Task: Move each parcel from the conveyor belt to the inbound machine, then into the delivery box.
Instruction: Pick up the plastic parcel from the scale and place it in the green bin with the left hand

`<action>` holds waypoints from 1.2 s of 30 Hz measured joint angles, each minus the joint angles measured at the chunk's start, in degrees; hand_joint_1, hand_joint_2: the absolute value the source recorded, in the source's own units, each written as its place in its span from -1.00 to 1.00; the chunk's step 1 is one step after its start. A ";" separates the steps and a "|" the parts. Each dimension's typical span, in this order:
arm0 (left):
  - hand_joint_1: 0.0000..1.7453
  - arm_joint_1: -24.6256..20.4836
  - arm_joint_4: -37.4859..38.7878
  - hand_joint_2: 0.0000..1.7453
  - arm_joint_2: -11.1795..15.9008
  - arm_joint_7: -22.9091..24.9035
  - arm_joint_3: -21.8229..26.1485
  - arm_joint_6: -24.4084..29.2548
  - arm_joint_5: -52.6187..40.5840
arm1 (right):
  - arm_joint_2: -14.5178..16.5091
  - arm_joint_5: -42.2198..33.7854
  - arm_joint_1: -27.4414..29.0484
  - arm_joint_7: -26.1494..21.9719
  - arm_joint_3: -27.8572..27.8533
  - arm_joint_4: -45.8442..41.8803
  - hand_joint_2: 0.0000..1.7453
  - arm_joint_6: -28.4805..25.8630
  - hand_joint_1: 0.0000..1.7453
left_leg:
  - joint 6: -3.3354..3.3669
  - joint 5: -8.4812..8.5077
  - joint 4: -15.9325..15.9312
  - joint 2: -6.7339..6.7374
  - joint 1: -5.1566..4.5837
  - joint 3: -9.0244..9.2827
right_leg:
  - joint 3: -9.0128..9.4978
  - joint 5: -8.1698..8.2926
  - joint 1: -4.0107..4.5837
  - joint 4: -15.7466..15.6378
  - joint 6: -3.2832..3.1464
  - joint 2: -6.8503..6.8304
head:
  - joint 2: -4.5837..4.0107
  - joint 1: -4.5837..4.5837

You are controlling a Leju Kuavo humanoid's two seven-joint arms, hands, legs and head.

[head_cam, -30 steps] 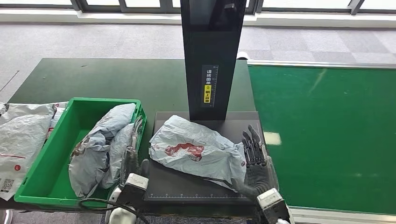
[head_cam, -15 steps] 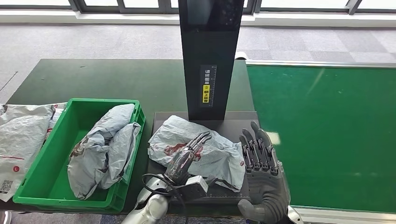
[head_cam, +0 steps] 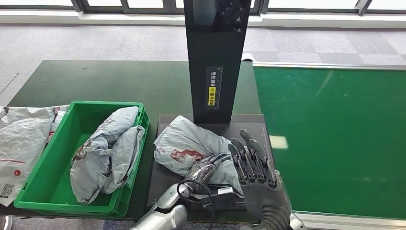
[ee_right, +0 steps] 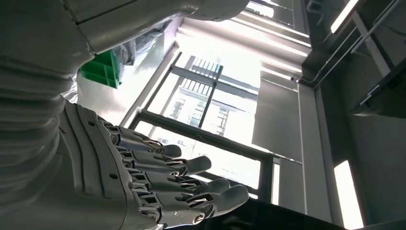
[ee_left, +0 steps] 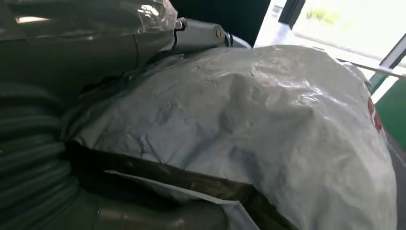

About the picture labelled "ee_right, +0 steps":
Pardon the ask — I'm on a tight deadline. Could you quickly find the green plastic crate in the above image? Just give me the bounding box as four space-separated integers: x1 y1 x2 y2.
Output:
79 50 121 90

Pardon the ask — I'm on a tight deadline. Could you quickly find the dark window frame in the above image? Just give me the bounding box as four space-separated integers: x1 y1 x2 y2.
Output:
120 50 277 204

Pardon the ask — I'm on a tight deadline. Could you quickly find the black inbound scanner machine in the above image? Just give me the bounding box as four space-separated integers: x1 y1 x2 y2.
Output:
171 198 350 230

